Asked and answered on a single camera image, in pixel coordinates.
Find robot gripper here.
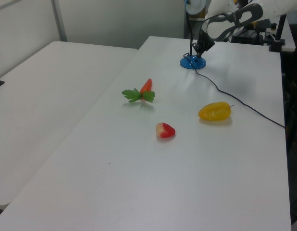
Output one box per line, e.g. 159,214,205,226
193,2,263,58

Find blue desk lamp black gooseneck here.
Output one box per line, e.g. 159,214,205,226
179,0,208,71

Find black equipment box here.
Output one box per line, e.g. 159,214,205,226
231,26,264,46

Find yellow toy pepper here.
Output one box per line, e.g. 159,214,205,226
198,101,235,122

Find orange toy carrot green leaves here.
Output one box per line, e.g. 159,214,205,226
121,78,156,103

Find black pole with table clamp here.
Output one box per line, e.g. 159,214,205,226
268,13,286,52

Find red and cream toy strawberry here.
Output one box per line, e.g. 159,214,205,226
155,122,176,139

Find black lamp power cable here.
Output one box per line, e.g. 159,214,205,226
183,52,286,128

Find grey partition frame post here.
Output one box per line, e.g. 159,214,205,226
50,0,68,42

